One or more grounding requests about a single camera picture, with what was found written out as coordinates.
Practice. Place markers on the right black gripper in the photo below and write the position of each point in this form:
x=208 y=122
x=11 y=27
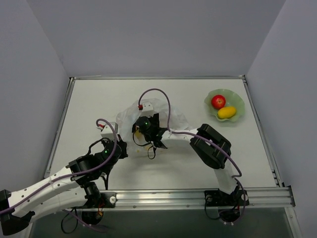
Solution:
x=155 y=126

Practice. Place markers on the white plastic bag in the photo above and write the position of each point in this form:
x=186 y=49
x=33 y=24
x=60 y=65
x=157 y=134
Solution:
x=127 y=118

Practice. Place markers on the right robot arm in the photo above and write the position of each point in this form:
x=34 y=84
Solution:
x=210 y=146

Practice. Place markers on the aluminium front rail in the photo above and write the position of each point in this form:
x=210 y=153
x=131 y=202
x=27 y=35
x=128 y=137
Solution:
x=194 y=199

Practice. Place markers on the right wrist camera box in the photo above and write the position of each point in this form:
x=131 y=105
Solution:
x=146 y=109

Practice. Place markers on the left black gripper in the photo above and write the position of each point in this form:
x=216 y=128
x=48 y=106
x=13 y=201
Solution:
x=122 y=149

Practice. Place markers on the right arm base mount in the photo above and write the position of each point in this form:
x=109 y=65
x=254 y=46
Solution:
x=230 y=207

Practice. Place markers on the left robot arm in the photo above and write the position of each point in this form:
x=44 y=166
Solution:
x=73 y=187

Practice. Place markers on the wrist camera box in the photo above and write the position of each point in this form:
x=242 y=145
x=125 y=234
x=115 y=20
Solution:
x=106 y=131
x=146 y=109

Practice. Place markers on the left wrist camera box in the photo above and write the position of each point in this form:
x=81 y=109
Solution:
x=106 y=131

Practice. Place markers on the red fake apple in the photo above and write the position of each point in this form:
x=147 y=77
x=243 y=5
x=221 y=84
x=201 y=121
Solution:
x=218 y=101

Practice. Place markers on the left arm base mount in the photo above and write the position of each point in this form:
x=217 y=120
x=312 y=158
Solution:
x=96 y=199

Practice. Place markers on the pale yellow fake pear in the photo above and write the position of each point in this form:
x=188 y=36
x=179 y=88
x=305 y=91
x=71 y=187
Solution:
x=138 y=134

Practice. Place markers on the yellow fake mango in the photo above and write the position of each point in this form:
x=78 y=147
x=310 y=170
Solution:
x=226 y=112

